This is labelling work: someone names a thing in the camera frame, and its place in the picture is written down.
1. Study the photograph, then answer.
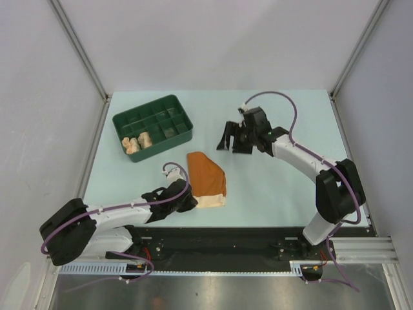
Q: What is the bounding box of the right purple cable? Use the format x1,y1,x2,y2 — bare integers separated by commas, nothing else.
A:
243,91,362,293

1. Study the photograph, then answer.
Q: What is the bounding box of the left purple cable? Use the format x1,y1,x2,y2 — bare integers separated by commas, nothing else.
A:
40,161,191,256

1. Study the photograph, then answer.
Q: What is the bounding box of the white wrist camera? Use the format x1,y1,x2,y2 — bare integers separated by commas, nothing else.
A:
238,103,248,114
163,167,185,183

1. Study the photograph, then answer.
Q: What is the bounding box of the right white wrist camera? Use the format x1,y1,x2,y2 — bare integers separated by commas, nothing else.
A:
238,103,248,114

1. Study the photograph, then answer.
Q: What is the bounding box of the left aluminium frame post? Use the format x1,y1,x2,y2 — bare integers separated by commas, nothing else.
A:
48,0,112,101

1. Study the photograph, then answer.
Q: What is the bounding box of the purple cable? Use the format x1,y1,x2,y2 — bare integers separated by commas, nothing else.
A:
40,161,191,256
243,91,362,293

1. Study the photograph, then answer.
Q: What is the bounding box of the right aluminium frame post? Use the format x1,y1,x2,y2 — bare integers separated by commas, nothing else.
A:
330,0,391,98

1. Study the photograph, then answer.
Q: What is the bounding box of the aluminium frame post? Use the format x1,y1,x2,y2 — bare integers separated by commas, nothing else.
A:
48,0,112,101
330,0,391,98

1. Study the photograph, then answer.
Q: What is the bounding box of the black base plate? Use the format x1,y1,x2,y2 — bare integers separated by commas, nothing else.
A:
106,225,336,274

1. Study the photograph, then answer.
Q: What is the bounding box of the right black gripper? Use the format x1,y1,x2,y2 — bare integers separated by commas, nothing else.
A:
216,121,257,156

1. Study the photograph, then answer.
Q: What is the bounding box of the orange brown underwear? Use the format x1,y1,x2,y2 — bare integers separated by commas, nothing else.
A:
186,151,227,208

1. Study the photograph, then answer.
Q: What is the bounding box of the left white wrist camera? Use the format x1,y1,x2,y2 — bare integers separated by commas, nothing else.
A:
163,167,185,183

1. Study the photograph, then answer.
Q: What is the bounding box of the peach boxer underwear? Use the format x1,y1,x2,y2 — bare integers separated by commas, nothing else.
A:
121,137,141,155

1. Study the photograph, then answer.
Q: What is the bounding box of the beige navy-trimmed underwear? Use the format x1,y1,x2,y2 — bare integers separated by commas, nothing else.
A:
137,132,153,149

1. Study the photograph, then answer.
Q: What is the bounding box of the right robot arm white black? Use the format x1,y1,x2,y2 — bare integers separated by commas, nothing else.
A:
217,107,366,259

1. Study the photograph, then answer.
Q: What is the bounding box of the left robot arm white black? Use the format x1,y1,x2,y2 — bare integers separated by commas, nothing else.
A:
39,179,197,266

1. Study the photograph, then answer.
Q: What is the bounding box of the white slotted cable duct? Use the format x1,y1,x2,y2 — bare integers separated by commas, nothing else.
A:
59,261,321,279

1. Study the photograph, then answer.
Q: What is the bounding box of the green compartment tray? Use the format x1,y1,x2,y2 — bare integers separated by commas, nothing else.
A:
112,94,194,163

